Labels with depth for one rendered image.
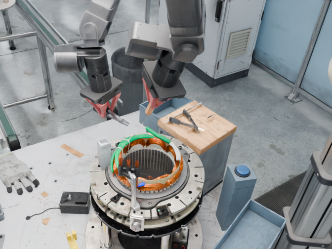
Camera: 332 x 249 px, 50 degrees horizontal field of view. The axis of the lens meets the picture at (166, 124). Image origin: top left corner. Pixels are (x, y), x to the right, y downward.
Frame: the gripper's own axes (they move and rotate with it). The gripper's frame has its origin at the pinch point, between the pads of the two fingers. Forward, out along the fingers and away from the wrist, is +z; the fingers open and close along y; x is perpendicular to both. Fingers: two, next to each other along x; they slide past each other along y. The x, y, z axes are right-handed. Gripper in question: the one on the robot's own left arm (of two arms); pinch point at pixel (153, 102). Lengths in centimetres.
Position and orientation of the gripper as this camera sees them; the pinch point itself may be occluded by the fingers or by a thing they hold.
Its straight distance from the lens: 83.3
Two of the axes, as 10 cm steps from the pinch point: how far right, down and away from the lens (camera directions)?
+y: 4.0, 8.2, -4.1
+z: -3.0, 5.4, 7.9
